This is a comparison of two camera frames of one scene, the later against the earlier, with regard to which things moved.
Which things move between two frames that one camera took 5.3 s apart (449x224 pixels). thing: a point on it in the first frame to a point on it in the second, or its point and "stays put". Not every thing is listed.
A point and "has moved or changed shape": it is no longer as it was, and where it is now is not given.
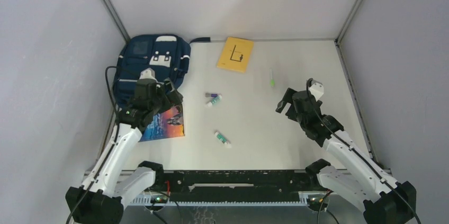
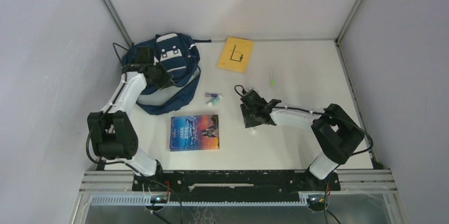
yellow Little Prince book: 235,54 stays put
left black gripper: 174,97 to 167,79
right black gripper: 287,98 to 248,122
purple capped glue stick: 209,95 stays put
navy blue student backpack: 168,56 has moved or changed shape
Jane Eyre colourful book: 169,123 to 194,132
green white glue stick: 215,100 stays put
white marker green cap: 272,77 stays put
